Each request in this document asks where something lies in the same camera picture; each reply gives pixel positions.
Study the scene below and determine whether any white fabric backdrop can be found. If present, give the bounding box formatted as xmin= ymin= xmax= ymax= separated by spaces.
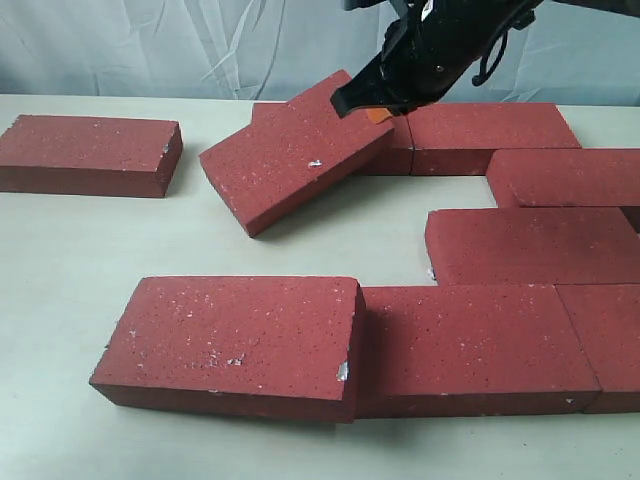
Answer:
xmin=1 ymin=0 xmax=639 ymax=106

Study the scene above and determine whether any second row right brick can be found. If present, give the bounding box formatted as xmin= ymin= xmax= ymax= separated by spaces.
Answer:
xmin=486 ymin=148 xmax=639 ymax=230

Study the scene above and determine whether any third row red brick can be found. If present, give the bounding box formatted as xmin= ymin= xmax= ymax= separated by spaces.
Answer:
xmin=425 ymin=207 xmax=639 ymax=286

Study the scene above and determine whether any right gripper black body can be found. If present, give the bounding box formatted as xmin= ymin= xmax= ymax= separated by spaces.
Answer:
xmin=380 ymin=1 xmax=539 ymax=115

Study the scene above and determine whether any back row right brick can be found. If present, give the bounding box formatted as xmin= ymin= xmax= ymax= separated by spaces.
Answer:
xmin=408 ymin=103 xmax=581 ymax=176

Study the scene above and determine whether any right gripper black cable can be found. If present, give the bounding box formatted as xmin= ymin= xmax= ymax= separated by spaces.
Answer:
xmin=471 ymin=0 xmax=537 ymax=87

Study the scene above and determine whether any back row left brick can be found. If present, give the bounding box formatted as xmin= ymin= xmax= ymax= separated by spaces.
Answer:
xmin=237 ymin=98 xmax=413 ymax=183

